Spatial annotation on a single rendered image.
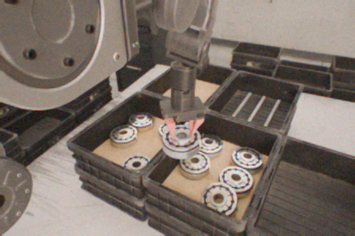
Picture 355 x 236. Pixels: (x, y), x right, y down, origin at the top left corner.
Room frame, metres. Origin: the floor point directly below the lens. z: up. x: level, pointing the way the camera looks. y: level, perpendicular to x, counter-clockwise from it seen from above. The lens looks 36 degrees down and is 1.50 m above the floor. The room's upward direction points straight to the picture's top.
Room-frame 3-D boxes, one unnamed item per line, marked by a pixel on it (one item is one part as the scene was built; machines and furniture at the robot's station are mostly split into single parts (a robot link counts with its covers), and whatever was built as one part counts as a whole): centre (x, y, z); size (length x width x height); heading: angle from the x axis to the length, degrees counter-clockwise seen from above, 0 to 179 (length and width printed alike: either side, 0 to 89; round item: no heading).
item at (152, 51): (2.56, 0.27, 0.45); 0.60 x 0.45 x 0.90; 155
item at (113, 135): (0.79, 0.20, 0.86); 0.10 x 0.10 x 0.01
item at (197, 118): (0.55, -0.02, 1.09); 0.07 x 0.07 x 0.09; 14
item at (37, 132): (1.36, 0.89, 0.31); 0.40 x 0.30 x 0.34; 155
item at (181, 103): (0.55, -0.01, 1.16); 0.10 x 0.07 x 0.07; 105
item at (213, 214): (0.60, -0.13, 0.92); 0.40 x 0.30 x 0.02; 150
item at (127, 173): (0.75, 0.13, 0.92); 0.40 x 0.30 x 0.02; 150
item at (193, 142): (0.55, -0.01, 1.04); 0.10 x 0.10 x 0.01
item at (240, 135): (0.60, -0.13, 0.87); 0.40 x 0.30 x 0.11; 150
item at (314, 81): (1.79, -0.92, 0.37); 0.40 x 0.30 x 0.45; 65
